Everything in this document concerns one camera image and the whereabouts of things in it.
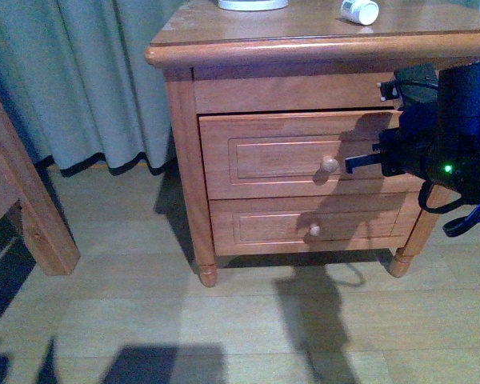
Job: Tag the wooden nightstand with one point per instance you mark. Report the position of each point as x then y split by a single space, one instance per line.
303 58

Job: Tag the wooden drawer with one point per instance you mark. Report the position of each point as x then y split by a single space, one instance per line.
295 154
308 224

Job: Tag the white medicine bottle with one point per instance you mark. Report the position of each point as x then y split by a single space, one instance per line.
362 12

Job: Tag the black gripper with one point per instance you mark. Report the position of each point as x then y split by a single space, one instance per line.
438 137

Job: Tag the white cylindrical air purifier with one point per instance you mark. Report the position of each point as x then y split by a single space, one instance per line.
252 5

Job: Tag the wooden bed frame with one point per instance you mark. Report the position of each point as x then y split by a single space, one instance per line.
25 201

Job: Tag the grey curtain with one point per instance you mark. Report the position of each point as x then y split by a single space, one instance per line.
75 83

